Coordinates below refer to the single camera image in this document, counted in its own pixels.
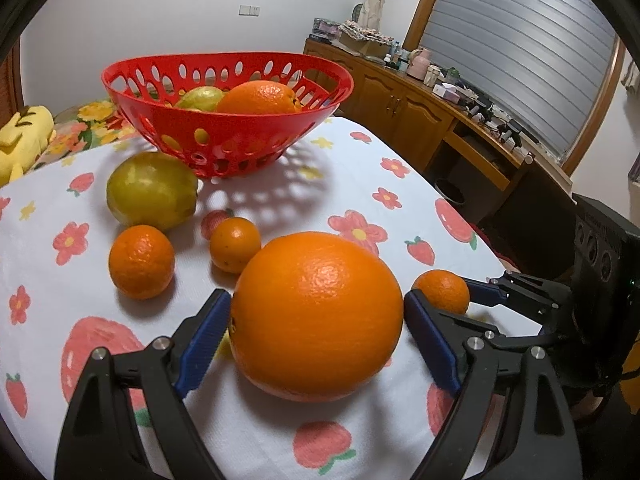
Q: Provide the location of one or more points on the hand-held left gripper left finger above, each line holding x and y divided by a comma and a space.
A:
202, 345

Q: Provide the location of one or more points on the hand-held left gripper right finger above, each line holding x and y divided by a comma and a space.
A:
432, 340

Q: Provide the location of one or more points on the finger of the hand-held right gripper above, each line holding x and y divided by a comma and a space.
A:
530, 292
515, 340

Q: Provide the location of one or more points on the small tangerine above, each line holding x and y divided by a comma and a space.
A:
235, 245
442, 291
141, 261

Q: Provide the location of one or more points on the large orange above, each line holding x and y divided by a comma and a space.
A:
260, 99
317, 315

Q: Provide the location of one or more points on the yellow-green lemon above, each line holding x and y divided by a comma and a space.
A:
150, 190

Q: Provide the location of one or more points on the red perforated plastic basket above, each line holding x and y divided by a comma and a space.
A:
240, 130

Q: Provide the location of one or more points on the green lemon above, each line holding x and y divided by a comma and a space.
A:
200, 99

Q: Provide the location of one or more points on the dark trash bin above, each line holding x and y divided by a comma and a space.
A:
450, 192

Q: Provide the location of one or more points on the black tripod device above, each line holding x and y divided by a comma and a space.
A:
512, 132
482, 107

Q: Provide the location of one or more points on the white strawberry print tablecloth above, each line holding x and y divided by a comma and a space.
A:
320, 200

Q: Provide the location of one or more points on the pink tissue box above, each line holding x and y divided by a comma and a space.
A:
446, 91

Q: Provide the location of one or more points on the wooden sideboard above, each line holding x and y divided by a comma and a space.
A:
400, 105

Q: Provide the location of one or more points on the green bottle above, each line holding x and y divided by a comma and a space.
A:
452, 75

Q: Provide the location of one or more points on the beige cup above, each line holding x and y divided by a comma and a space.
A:
431, 76

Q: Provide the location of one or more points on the floral printed blanket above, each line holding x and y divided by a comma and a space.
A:
95, 125

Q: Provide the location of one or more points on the pink thermos jug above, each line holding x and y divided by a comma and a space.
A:
419, 62

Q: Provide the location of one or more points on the yellow plush toy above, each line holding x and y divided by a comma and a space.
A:
25, 135

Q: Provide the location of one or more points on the cardboard box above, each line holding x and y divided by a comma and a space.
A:
362, 47

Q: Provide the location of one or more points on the patterned folded cloth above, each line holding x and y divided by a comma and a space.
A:
360, 30

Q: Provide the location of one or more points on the wooden louvred wardrobe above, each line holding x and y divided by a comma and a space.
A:
10, 85

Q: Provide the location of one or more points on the stack of storage boxes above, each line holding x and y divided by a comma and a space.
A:
325, 30

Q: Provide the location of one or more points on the small round fan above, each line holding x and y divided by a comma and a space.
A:
357, 12

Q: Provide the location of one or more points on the white wall switch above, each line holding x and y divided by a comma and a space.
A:
249, 9

